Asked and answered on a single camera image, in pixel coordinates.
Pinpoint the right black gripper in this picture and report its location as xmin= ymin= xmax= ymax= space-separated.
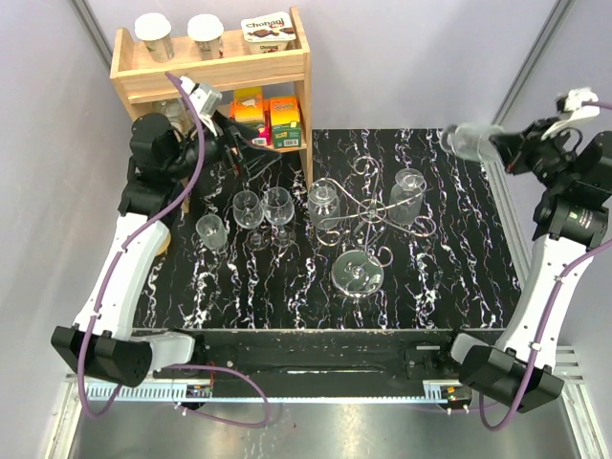
xmin=491 ymin=117 xmax=577 ymax=190

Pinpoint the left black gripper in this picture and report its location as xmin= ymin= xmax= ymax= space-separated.
xmin=167 ymin=110 xmax=282 ymax=181

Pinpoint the ribbed goblet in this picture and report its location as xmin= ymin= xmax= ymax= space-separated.
xmin=308 ymin=179 xmax=340 ymax=230
xmin=388 ymin=168 xmax=426 ymax=226
xmin=440 ymin=123 xmax=504 ymax=163
xmin=196 ymin=214 xmax=228 ymax=253

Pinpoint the chrome wine glass rack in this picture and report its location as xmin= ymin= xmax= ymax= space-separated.
xmin=313 ymin=177 xmax=437 ymax=300

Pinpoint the round yellow wooden coaster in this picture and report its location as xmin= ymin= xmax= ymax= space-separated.
xmin=156 ymin=233 xmax=171 ymax=256

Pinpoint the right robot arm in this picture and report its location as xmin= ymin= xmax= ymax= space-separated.
xmin=434 ymin=117 xmax=611 ymax=429

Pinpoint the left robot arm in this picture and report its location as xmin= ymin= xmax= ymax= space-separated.
xmin=51 ymin=113 xmax=281 ymax=387

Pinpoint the clear stemmed wine glass right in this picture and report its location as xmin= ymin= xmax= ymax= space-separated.
xmin=262 ymin=186 xmax=295 ymax=248

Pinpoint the clear stemmed wine glass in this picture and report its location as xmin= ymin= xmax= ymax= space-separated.
xmin=262 ymin=186 xmax=295 ymax=248
xmin=232 ymin=190 xmax=270 ymax=251

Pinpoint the clear stemmed wine glass left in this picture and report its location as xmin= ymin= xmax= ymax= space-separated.
xmin=232 ymin=190 xmax=270 ymax=251

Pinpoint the green Scrub Daddy box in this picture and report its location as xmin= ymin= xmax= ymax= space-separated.
xmin=269 ymin=97 xmax=302 ymax=149

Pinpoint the pink sponge box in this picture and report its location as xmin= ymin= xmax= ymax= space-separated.
xmin=230 ymin=87 xmax=271 ymax=146

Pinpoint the wooden two-tier shelf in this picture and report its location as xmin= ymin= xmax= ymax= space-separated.
xmin=110 ymin=7 xmax=314 ymax=186

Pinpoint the left clear glass bottle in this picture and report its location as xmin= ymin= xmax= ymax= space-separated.
xmin=152 ymin=98 xmax=190 ymax=134

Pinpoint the Chobani yogurt tub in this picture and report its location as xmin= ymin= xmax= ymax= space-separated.
xmin=241 ymin=11 xmax=296 ymax=55

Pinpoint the right white lidded cup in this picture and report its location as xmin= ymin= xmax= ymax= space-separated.
xmin=187 ymin=13 xmax=225 ymax=60

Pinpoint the white lidded cup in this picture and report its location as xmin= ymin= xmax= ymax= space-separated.
xmin=134 ymin=12 xmax=174 ymax=63
xmin=187 ymin=13 xmax=225 ymax=60

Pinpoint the left white lidded cup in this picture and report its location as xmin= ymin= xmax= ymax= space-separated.
xmin=134 ymin=12 xmax=174 ymax=63

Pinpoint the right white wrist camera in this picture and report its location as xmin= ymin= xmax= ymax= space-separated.
xmin=541 ymin=87 xmax=601 ymax=140

